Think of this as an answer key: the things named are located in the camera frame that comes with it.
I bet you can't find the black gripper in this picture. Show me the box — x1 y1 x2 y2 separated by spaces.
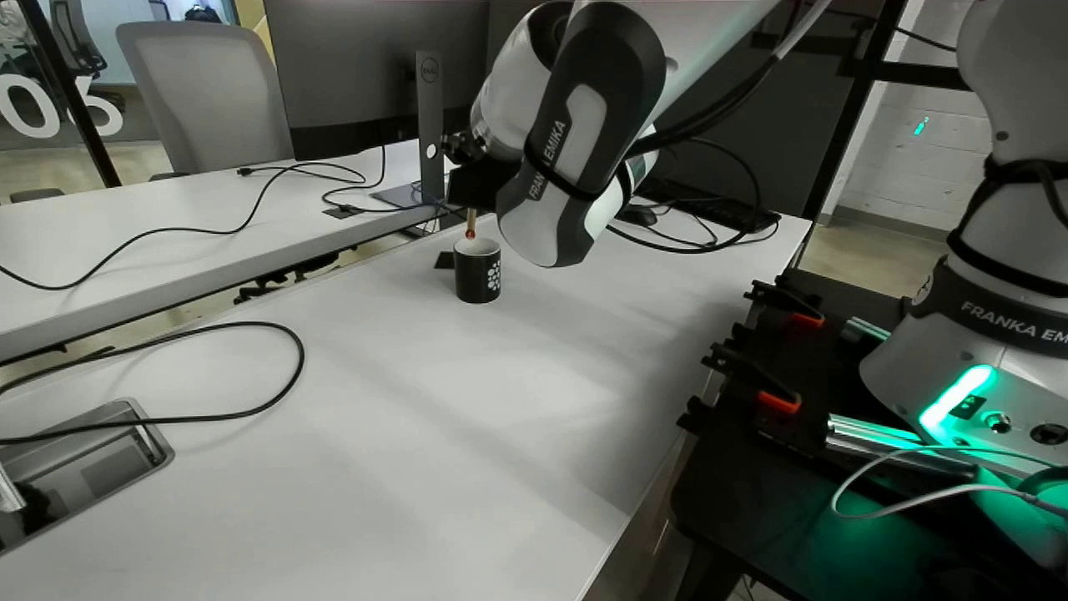
441 127 527 219

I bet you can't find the black mug with white dots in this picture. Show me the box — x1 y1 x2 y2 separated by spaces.
432 235 508 308

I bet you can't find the silver monitor stand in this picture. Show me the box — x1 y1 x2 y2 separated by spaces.
371 48 462 223

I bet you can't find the grey Dell monitor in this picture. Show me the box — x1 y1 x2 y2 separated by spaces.
261 0 493 162

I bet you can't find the grey office chair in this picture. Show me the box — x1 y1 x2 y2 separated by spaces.
113 17 301 181

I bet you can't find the black clamp with orange tip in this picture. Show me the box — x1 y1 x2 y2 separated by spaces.
698 342 809 424
740 278 832 337

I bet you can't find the black vertical pole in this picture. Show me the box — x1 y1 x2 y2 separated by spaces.
15 0 127 190

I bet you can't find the black perforated mounting board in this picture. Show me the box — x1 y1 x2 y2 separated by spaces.
667 268 1068 601

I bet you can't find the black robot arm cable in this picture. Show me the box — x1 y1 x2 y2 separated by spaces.
639 0 832 153

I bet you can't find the black cable with plug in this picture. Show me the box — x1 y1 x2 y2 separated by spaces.
0 156 387 295

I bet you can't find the black metal frame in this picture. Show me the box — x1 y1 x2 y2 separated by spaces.
798 0 976 228

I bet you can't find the silver metal bracket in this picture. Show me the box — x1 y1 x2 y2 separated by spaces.
821 407 986 486

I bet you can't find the grey recessed cable box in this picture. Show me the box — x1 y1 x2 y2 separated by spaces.
0 399 176 559

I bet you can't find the white cable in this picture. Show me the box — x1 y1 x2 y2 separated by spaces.
829 441 1068 527

